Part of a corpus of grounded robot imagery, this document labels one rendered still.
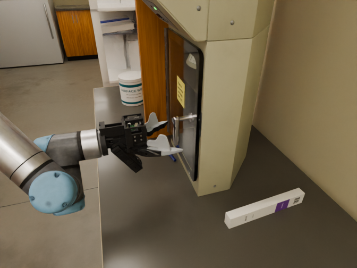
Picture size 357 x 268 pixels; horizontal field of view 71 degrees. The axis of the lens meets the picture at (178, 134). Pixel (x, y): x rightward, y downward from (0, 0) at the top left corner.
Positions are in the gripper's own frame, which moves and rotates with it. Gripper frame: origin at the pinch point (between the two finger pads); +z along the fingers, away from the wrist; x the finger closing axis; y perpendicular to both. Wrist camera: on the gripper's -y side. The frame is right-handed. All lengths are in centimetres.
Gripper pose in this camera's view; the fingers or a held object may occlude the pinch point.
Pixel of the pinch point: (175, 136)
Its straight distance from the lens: 70.7
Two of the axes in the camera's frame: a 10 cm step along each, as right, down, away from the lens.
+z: 9.6, -1.6, 2.4
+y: 0.0, -8.4, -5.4
